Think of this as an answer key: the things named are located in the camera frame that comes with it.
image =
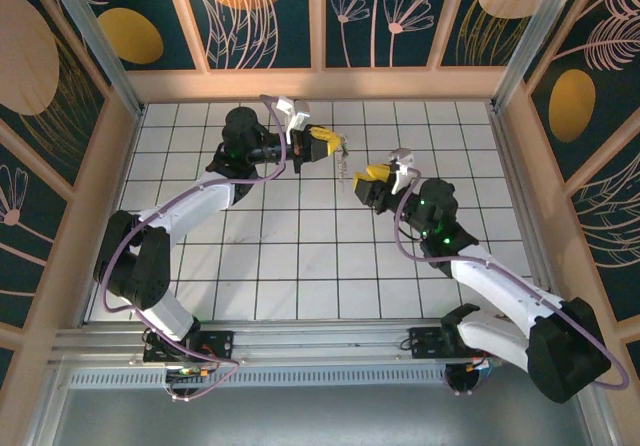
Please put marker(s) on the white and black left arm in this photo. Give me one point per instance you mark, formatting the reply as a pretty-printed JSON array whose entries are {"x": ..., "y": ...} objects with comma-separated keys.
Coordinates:
[{"x": 195, "y": 206}]

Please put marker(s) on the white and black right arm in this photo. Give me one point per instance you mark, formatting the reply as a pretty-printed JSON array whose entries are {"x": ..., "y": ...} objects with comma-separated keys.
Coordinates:
[{"x": 500, "y": 291}]

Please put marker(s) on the perforated metal strip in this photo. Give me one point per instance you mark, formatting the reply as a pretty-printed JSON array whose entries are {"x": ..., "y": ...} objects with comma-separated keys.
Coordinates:
[{"x": 320, "y": 378}]

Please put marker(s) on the grey metal sheet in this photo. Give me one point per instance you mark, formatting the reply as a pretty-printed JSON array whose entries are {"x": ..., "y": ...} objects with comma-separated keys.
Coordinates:
[{"x": 320, "y": 418}]

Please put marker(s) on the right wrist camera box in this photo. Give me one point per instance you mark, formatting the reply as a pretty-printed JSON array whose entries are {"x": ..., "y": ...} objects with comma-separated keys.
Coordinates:
[{"x": 402, "y": 166}]

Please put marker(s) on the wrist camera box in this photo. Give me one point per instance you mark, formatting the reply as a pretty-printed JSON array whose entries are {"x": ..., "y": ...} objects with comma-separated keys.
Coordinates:
[
  {"x": 402, "y": 166},
  {"x": 297, "y": 113}
]

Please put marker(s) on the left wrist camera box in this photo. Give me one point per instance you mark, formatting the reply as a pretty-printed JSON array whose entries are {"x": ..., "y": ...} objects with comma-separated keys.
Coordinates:
[{"x": 297, "y": 113}]

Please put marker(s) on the aluminium side rail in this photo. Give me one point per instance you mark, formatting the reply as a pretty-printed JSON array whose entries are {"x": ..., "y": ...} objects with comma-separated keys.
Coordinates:
[{"x": 520, "y": 191}]

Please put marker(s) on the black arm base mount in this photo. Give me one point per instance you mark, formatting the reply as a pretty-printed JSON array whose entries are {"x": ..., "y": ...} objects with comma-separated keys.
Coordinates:
[
  {"x": 425, "y": 343},
  {"x": 215, "y": 343}
]

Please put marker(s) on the long aluminium base rail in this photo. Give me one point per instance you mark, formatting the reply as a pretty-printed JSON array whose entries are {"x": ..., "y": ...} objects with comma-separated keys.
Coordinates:
[{"x": 320, "y": 341}]

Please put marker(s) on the aluminium frame post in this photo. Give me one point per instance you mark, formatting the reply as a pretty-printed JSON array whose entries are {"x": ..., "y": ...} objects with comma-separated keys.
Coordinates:
[
  {"x": 535, "y": 36},
  {"x": 95, "y": 46}
]

